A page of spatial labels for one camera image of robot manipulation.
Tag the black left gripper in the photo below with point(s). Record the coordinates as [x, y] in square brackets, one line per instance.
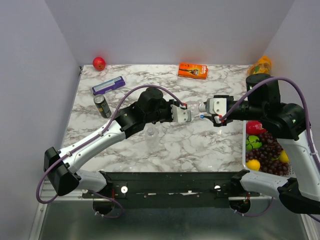
[168, 104]

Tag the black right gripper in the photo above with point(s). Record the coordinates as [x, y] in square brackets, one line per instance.
[224, 122]

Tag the clear plastic bottle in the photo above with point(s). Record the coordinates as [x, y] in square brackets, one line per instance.
[151, 138]
[193, 106]

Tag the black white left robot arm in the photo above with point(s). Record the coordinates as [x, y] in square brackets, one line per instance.
[63, 167]

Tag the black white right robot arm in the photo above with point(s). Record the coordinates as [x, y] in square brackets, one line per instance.
[279, 105]

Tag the red dragon fruit toy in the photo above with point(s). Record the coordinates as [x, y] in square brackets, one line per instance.
[255, 128]

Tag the orange razor box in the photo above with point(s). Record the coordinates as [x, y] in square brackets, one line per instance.
[195, 71]

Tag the orange snack bag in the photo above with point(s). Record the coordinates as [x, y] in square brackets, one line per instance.
[262, 66]

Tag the green toy fruit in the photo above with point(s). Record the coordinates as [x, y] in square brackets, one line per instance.
[252, 142]

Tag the purple white flat box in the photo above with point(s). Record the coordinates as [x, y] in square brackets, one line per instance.
[108, 86]

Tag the black drink can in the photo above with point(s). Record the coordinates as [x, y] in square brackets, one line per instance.
[102, 105]

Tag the purple grape bunch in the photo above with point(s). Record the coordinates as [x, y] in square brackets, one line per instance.
[268, 156]

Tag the yellow lemon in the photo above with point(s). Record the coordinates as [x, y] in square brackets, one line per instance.
[253, 164]
[283, 157]

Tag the red apple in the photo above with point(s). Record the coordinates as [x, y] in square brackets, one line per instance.
[99, 63]

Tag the white plastic basket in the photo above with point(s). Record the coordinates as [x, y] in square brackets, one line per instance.
[263, 153]

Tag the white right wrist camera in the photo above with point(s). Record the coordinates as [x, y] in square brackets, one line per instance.
[216, 106]

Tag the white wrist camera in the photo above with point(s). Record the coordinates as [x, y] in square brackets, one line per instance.
[180, 115]
[216, 106]

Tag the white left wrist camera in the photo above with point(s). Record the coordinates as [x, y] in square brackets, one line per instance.
[180, 115]

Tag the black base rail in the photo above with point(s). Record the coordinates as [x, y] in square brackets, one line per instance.
[151, 190]

